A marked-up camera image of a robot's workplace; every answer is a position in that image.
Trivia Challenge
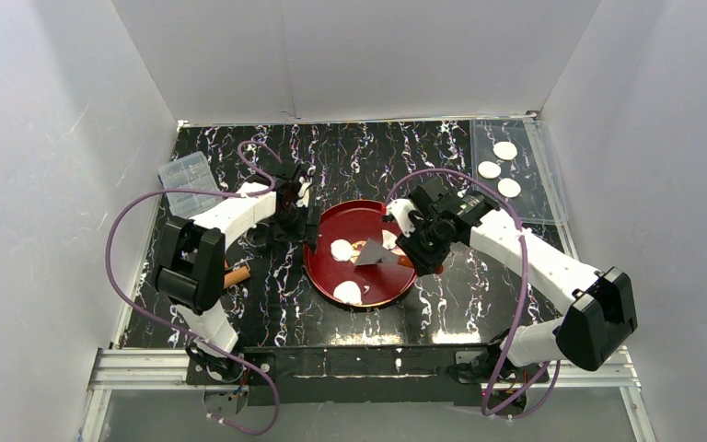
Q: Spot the cut round wrapper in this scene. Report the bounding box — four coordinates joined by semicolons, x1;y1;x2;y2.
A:
332;281;362;306
330;238;354;262

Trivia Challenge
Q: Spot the red round lacquer plate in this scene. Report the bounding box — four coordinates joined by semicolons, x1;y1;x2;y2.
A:
304;200;417;308

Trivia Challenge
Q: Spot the metal scraper wooden handle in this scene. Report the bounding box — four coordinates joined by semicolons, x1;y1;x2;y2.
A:
354;238;413;268

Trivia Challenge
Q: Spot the wooden double-ended pastry roller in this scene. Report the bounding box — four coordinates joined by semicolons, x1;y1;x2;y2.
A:
223;265;250;289

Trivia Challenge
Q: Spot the white dough lump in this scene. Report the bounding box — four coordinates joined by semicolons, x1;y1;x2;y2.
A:
381;229;398;250

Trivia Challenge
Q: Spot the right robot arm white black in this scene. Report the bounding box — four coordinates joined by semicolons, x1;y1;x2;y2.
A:
382;169;638;377

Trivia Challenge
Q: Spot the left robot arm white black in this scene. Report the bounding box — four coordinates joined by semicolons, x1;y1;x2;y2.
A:
151;163;320;357

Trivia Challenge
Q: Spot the round dumpling wrapper left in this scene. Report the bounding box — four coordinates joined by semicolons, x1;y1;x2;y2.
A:
477;161;502;180

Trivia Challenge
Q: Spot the round dumpling wrapper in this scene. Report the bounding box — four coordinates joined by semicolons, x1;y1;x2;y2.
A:
497;178;522;199
493;141;518;161
477;161;502;180

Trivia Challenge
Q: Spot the round dumpling wrapper near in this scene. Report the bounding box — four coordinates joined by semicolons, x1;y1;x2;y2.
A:
497;178;522;199

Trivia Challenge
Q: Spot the round dumpling wrapper far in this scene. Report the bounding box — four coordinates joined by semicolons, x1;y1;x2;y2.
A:
493;141;518;161

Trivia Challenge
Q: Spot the clear acrylic tray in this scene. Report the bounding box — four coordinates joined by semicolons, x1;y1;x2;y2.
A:
470;119;568;224

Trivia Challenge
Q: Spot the clear plastic compartment box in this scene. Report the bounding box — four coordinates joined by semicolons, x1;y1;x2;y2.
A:
158;152;222;218

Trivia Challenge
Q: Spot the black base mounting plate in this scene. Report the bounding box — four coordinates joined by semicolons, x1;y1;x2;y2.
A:
182;344;550;408

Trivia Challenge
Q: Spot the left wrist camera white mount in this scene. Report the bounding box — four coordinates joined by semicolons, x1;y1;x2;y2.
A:
296;179;313;207

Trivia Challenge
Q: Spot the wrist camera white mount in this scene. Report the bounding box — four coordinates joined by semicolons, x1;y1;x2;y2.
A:
296;179;313;207
386;198;415;238

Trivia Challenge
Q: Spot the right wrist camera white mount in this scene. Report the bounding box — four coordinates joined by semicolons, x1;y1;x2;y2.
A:
386;198;415;238

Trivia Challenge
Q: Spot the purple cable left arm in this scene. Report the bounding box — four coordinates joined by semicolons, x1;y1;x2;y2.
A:
104;140;282;436

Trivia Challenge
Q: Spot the aluminium frame rail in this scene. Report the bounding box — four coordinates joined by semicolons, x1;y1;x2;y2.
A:
77;345;656;441

